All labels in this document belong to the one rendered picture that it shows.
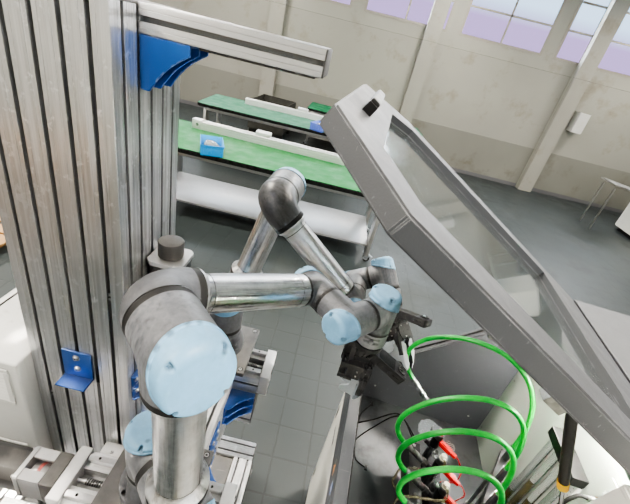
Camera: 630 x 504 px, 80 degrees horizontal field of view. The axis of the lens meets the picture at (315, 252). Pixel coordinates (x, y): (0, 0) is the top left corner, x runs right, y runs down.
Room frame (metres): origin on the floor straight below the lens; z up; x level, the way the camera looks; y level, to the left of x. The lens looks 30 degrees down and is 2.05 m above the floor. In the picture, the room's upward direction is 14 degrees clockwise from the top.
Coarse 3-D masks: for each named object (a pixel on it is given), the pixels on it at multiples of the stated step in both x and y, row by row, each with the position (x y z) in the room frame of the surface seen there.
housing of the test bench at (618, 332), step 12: (576, 300) 1.07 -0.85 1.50; (588, 312) 1.01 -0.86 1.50; (600, 312) 1.03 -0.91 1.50; (612, 312) 1.05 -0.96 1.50; (600, 324) 0.96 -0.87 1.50; (612, 324) 0.98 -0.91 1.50; (624, 324) 0.99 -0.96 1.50; (600, 336) 0.89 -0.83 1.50; (612, 336) 0.91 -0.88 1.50; (624, 336) 0.92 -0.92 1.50; (612, 348) 0.85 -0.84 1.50; (624, 348) 0.86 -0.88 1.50; (624, 360) 0.81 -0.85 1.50; (624, 372) 0.76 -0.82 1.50
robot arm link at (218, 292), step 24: (144, 288) 0.42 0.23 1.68; (192, 288) 0.47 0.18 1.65; (216, 288) 0.52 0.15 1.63; (240, 288) 0.56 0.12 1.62; (264, 288) 0.59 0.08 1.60; (288, 288) 0.64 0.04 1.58; (312, 288) 0.69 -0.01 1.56; (336, 288) 0.71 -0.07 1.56; (120, 312) 0.40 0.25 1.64; (216, 312) 0.52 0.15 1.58
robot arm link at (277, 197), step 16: (272, 192) 0.96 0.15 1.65; (288, 192) 0.98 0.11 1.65; (272, 208) 0.94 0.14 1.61; (288, 208) 0.94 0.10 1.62; (272, 224) 0.93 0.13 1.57; (288, 224) 0.92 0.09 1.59; (304, 224) 0.96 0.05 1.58; (288, 240) 0.94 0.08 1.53; (304, 240) 0.93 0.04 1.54; (304, 256) 0.93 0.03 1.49; (320, 256) 0.93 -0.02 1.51; (336, 272) 0.94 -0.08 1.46; (352, 288) 0.94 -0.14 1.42
